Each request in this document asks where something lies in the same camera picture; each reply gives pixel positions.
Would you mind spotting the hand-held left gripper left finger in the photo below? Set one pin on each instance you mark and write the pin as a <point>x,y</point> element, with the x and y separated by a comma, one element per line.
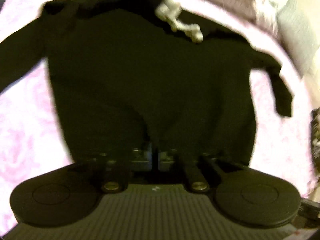
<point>148,152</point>

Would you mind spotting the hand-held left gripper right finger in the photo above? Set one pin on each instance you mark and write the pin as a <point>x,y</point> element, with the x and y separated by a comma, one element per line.
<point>163,158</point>

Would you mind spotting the black hooded sweater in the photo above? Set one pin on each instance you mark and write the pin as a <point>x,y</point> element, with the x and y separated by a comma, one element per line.
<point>150,80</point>

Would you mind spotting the pink floral blanket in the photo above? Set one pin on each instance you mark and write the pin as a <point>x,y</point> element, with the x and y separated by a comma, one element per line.
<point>27,130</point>

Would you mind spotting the grey textured pillow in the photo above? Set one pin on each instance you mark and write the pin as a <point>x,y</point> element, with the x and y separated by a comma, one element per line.
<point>297,35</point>

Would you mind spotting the white crumpled duvet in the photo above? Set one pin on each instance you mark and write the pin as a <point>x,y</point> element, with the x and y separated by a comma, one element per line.
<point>271,7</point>

